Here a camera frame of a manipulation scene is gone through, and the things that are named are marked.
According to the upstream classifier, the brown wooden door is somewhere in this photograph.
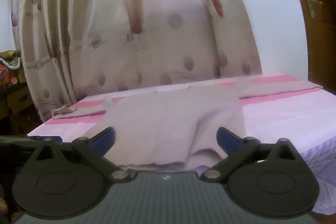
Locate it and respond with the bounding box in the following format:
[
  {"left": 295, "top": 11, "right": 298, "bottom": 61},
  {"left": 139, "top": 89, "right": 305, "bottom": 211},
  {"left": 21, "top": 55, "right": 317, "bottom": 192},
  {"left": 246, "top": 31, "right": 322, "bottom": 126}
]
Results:
[{"left": 282, "top": 0, "right": 336, "bottom": 98}]

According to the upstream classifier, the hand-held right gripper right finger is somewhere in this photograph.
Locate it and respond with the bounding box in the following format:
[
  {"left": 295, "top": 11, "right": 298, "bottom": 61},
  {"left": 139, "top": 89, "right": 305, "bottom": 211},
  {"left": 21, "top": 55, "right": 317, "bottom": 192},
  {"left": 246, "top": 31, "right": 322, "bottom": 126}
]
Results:
[{"left": 201, "top": 127, "right": 306, "bottom": 183}]

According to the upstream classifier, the beige knit sweater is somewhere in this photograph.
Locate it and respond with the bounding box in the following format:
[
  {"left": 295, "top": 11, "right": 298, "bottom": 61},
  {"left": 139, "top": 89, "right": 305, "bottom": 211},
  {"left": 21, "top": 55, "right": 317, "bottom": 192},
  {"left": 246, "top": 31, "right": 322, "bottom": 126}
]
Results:
[{"left": 52, "top": 82, "right": 323, "bottom": 170}]

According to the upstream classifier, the wooden cabinet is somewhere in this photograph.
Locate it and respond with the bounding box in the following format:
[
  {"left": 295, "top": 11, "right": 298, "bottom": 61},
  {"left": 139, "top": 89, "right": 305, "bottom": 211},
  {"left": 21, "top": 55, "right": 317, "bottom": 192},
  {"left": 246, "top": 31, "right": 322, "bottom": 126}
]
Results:
[{"left": 0, "top": 84, "right": 42, "bottom": 135}]

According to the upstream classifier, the pink checked bedsheet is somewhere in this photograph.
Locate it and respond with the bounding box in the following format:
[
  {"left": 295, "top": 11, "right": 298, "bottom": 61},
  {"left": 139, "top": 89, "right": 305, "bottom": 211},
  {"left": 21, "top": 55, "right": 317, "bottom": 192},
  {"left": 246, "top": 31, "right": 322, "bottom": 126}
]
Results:
[{"left": 26, "top": 73, "right": 336, "bottom": 215}]

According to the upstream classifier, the metal door handle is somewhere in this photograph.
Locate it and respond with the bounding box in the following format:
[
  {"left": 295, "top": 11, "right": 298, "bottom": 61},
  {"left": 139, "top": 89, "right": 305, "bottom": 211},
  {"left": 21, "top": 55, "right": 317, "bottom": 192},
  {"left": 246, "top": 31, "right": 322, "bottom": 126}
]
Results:
[{"left": 306, "top": 0, "right": 326, "bottom": 18}]

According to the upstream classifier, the beige leaf print curtain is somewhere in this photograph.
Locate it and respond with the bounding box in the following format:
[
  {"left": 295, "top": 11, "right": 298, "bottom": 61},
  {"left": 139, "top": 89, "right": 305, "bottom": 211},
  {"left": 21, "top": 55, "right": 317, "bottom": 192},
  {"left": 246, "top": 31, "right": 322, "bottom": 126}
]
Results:
[{"left": 10, "top": 0, "right": 263, "bottom": 122}]

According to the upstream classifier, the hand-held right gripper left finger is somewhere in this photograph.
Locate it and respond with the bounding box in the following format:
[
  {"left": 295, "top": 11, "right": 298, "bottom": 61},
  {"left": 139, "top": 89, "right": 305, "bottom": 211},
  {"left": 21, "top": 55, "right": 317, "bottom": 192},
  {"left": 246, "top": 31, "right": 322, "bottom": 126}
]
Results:
[{"left": 25, "top": 127, "right": 132, "bottom": 182}]

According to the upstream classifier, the patterned lace-edged cloth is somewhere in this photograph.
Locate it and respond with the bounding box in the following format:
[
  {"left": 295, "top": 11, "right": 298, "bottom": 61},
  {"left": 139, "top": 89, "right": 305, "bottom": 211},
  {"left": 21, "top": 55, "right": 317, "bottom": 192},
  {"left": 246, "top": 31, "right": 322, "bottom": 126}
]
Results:
[{"left": 0, "top": 49, "right": 27, "bottom": 86}]

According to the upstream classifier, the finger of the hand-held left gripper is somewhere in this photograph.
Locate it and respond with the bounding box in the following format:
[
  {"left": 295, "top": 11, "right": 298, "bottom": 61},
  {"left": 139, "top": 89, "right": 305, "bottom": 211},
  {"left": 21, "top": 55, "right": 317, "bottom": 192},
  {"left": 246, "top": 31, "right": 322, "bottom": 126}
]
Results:
[{"left": 28, "top": 136, "right": 63, "bottom": 144}]

